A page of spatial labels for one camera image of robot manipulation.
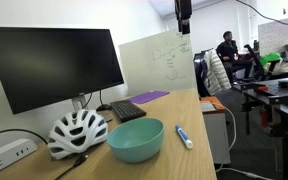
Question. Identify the blue and white marker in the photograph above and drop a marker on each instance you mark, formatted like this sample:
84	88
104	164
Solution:
184	136

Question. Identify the seated person in black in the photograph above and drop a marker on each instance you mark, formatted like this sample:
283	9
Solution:
227	50

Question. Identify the green bag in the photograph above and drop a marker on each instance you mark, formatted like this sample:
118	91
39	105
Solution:
270	58

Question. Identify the white bicycle helmet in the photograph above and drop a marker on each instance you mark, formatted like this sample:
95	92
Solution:
77	131

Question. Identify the white puffer jacket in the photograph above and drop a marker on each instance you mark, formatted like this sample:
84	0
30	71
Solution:
217	73

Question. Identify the black computer keyboard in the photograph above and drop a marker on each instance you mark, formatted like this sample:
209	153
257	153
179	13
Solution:
127	110

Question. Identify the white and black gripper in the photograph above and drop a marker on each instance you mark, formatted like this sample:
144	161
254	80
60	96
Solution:
183	8

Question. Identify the cabinet with orange top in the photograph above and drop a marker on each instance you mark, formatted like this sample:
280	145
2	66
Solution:
215	133

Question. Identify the dark blue jacket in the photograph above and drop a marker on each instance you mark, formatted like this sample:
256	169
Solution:
200	78

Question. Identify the black office chair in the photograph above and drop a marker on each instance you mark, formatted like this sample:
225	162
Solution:
257	61

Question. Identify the black computer mouse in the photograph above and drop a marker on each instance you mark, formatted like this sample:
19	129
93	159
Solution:
104	107

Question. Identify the white power strip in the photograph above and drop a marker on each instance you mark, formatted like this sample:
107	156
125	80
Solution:
7	155

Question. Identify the black computer monitor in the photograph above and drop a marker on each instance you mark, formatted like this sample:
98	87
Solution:
50	66

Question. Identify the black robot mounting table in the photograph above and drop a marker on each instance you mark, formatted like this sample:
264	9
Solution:
284	96

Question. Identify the purple mat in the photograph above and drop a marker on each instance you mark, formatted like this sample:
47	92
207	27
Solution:
148	97

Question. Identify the whiteboard with drawings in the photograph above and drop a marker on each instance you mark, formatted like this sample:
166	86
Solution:
157	63

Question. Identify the silver monitor stand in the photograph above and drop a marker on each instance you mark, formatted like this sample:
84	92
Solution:
78	102

